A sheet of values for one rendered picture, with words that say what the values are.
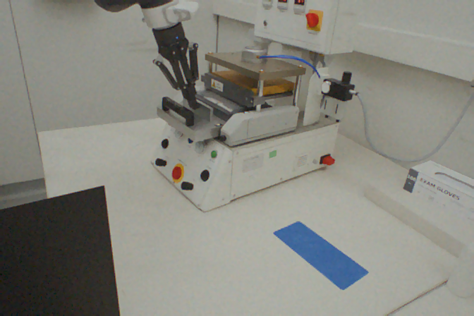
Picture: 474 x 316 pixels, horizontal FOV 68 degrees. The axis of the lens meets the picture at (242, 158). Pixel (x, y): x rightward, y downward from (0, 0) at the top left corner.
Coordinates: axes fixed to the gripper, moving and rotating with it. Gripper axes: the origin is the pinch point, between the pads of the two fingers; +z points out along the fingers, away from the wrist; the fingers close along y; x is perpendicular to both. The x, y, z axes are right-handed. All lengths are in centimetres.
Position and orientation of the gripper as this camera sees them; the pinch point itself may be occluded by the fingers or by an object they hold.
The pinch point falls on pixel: (190, 96)
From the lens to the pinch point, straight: 101.4
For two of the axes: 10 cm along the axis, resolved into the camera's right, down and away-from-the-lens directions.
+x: 6.0, 4.0, -6.9
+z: 2.1, 7.6, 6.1
